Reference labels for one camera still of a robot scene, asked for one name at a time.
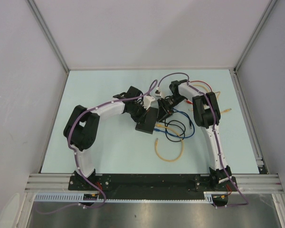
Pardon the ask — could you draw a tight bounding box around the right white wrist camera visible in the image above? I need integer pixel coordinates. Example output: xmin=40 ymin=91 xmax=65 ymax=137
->
xmin=154 ymin=87 xmax=164 ymax=98

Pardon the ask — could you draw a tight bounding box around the aluminium frame post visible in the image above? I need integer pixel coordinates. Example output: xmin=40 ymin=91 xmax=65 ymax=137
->
xmin=26 ymin=0 xmax=70 ymax=75
xmin=233 ymin=0 xmax=279 ymax=73

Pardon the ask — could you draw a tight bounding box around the yellow ethernet cable looped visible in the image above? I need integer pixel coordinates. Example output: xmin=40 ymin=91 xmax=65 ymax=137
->
xmin=154 ymin=123 xmax=184 ymax=163

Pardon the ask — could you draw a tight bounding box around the right side aluminium rail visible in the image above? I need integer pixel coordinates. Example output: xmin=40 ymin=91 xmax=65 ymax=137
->
xmin=229 ymin=69 xmax=268 ymax=174

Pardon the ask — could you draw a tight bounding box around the aluminium front rail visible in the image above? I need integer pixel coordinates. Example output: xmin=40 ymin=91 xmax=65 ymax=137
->
xmin=25 ymin=173 xmax=284 ymax=194

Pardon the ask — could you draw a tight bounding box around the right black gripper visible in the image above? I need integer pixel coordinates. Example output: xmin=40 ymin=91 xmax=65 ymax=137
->
xmin=157 ymin=95 xmax=186 ymax=123

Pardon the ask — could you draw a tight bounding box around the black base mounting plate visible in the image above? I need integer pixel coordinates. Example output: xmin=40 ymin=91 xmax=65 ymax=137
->
xmin=68 ymin=172 xmax=237 ymax=206

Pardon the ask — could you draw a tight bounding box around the slotted cable duct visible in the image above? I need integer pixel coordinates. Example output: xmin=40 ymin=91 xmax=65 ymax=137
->
xmin=34 ymin=193 xmax=213 ymax=204

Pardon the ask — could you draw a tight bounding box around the aluminium rail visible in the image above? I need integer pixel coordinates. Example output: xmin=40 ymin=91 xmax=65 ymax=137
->
xmin=25 ymin=173 xmax=284 ymax=194
xmin=229 ymin=69 xmax=268 ymax=174

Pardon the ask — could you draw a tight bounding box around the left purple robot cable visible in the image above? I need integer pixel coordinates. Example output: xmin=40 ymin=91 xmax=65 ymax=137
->
xmin=35 ymin=79 xmax=158 ymax=216

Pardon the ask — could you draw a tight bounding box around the blue ethernet cable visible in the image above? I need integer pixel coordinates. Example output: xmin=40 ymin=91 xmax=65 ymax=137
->
xmin=153 ymin=108 xmax=196 ymax=139

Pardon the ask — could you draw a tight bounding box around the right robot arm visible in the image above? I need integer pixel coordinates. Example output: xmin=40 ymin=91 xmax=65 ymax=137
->
xmin=157 ymin=79 xmax=232 ymax=190

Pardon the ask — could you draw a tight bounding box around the left aluminium frame post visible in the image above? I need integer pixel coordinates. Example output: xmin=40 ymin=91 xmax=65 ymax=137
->
xmin=26 ymin=0 xmax=70 ymax=75

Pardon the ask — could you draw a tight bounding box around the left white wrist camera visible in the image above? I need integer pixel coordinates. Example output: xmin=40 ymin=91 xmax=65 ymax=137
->
xmin=142 ymin=95 xmax=155 ymax=110

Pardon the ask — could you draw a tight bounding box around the right aluminium frame post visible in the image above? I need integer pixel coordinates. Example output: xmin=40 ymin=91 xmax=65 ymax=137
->
xmin=233 ymin=0 xmax=279 ymax=73

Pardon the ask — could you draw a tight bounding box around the black network switch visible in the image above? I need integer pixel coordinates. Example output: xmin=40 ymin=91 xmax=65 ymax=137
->
xmin=135 ymin=107 xmax=158 ymax=134

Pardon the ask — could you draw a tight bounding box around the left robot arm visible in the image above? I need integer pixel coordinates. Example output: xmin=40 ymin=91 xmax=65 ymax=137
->
xmin=63 ymin=86 xmax=155 ymax=190

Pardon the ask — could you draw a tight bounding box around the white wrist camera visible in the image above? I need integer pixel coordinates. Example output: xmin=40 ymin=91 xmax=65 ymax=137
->
xmin=142 ymin=95 xmax=155 ymax=110
xmin=154 ymin=87 xmax=164 ymax=98

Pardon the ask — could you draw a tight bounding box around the yellow ethernet cable pulled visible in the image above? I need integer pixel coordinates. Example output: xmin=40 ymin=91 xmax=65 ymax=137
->
xmin=185 ymin=80 xmax=232 ymax=114

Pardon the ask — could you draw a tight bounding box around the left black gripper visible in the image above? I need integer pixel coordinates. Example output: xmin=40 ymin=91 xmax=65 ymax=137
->
xmin=127 ymin=102 xmax=150 ymax=125

